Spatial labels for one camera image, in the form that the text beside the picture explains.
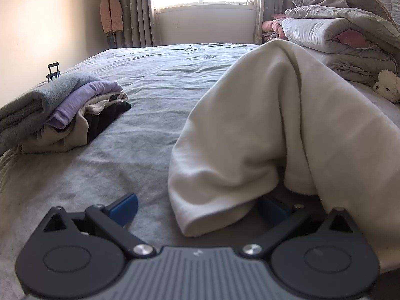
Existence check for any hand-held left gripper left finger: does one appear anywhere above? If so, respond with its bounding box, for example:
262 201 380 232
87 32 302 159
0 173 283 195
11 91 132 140
42 193 157 259

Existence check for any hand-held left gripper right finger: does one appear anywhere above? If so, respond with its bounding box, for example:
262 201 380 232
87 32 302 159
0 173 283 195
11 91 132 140
241 195 358 259

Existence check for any white long-sleeve shirt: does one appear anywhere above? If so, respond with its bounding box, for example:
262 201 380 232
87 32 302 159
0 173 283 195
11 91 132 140
168 39 400 268

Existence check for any folded black garment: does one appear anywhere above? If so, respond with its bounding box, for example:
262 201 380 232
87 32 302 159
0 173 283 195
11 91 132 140
86 101 132 144

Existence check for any folded lilac garment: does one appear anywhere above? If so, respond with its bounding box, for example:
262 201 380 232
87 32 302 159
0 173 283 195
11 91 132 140
47 80 124 129

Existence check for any bed with grey sheet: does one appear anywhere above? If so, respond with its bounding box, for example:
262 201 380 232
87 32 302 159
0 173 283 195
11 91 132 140
0 43 400 300

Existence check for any folded grey garment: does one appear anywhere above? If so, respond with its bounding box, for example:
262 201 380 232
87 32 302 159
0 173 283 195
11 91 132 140
0 74 101 157

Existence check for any white plush toy dog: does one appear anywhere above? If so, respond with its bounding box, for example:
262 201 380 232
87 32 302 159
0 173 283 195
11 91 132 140
373 70 400 104

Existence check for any pink crumpled cloth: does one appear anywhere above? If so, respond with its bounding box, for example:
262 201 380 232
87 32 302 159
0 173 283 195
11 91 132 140
262 14 289 43

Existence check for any folded grey duvet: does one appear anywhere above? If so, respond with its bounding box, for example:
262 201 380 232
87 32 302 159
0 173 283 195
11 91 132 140
279 6 400 86

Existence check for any grey star-print curtain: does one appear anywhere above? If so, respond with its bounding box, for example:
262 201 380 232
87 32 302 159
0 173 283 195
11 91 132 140
252 0 299 45
111 0 161 48

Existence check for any hanging orange-pink jacket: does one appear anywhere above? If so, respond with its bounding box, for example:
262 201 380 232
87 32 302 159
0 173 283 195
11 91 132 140
100 0 123 34

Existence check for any grey quilted headboard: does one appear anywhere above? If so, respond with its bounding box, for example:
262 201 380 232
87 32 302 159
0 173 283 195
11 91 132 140
373 0 400 18

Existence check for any black suitcase handle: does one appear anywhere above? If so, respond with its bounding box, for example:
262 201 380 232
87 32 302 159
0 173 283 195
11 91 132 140
46 62 61 83

